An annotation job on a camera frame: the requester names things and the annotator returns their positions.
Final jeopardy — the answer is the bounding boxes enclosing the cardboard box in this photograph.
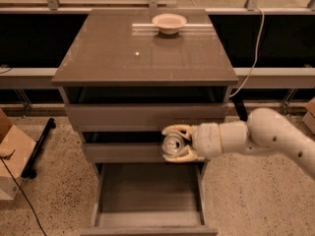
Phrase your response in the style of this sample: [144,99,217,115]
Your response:
[0,110,35,200]
[302,97,315,134]

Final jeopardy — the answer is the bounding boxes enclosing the black cable on floor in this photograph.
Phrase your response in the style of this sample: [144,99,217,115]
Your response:
[0,155,48,236]

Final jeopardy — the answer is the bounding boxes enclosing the silver 7up can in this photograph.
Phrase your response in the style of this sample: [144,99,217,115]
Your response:
[162,133,185,156]

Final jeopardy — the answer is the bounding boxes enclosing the top grey drawer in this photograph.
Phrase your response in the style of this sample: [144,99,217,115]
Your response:
[65,104,228,132]

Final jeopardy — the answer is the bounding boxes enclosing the white cable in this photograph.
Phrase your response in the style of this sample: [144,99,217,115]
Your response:
[228,7,266,99]

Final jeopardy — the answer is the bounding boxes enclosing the middle grey drawer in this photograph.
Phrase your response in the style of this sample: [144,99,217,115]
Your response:
[83,143,208,163]

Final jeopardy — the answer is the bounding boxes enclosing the cardboard box right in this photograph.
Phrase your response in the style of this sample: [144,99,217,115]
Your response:
[302,97,315,134]

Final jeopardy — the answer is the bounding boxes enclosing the cardboard box left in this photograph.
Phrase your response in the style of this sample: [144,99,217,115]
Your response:
[0,110,35,200]

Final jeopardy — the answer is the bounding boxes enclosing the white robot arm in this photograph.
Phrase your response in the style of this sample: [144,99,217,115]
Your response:
[162,108,315,178]

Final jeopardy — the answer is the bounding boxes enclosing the bottom open grey drawer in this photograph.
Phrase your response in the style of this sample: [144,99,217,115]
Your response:
[80,163,218,236]

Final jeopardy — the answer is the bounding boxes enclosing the white bowl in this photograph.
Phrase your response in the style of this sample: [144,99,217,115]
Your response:
[152,14,187,35]

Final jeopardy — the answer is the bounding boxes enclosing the grey drawer cabinet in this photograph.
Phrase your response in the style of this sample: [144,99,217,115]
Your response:
[51,8,239,236]

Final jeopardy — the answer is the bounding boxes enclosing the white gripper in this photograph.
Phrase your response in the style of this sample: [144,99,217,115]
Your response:
[161,123,222,162]

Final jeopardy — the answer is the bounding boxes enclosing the metal window rail frame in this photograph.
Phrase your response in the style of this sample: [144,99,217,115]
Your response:
[0,0,314,89]

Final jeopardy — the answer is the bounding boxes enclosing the black bar on floor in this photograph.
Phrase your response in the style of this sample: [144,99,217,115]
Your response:
[22,118,56,179]

